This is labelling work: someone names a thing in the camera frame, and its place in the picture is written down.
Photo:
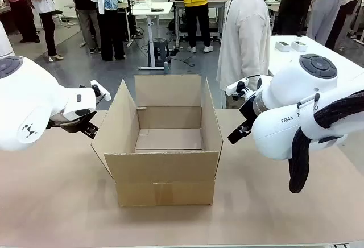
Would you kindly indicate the person in black clothes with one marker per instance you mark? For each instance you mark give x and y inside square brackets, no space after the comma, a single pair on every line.
[293,3]

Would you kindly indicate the grey-legged work desk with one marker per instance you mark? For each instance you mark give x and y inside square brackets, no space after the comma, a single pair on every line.
[219,2]

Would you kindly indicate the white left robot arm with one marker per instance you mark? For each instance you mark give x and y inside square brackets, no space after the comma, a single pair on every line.
[34,103]

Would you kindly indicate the white table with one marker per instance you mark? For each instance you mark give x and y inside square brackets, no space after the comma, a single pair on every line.
[284,58]

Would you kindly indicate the small bottle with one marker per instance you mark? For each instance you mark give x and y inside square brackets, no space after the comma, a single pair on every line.
[166,66]

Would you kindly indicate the person in brown trousers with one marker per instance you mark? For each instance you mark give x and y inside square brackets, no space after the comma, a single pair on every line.
[85,23]

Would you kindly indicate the person in black trousers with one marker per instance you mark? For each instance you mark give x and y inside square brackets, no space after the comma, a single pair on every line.
[341,23]

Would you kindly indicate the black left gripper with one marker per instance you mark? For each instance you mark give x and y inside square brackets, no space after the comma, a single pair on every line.
[65,125]

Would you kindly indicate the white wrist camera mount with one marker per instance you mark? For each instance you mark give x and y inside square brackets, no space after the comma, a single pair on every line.
[104,95]
[233,88]

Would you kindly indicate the black office chair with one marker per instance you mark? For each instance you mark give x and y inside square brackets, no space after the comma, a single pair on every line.
[58,12]

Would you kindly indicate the person in white top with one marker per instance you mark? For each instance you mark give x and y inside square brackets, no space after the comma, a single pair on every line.
[47,26]

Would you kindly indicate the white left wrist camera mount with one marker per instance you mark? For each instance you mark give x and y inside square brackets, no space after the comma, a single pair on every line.
[104,95]

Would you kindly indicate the person in green shirt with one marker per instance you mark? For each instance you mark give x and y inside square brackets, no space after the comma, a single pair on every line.
[324,9]

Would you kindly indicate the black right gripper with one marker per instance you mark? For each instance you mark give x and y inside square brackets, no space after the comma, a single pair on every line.
[249,110]

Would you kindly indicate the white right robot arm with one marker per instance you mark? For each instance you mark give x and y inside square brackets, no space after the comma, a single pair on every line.
[284,94]

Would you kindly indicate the white standing desk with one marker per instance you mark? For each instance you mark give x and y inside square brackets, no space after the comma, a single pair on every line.
[150,7]

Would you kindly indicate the small white box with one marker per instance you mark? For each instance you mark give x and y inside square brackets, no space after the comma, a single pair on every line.
[283,46]
[299,46]

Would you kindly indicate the grey plastic stool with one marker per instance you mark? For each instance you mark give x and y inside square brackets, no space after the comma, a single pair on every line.
[161,51]

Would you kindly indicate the person in cream cardigan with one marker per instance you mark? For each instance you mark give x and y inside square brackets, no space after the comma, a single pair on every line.
[244,32]

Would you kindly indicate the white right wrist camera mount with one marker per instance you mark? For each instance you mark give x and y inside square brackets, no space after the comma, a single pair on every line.
[233,88]

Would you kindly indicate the brown cardboard box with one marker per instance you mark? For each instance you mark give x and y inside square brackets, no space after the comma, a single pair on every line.
[165,168]

